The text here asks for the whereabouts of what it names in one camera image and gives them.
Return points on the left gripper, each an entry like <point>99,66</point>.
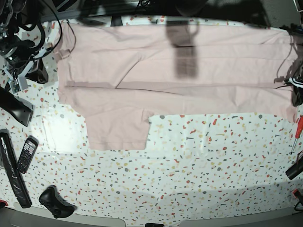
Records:
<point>297,93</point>

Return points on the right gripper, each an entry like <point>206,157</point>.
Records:
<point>19,56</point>

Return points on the pink T-shirt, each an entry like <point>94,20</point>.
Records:
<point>118,77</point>

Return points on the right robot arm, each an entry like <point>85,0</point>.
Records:
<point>16,15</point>

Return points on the black remote control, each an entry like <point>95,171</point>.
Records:
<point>29,148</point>

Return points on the long black wrapped bar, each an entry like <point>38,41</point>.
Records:
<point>10,165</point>

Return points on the small red black clip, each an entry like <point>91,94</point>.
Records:
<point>296,193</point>

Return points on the black game controller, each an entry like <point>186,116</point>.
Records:
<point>51,199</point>

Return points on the red clamp at left edge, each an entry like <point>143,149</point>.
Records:
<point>3,204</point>

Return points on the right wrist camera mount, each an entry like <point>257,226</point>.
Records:
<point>18,76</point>

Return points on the red handle screwdriver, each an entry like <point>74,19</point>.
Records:
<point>298,132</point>

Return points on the black cylinder with wires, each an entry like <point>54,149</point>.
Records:
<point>296,168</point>

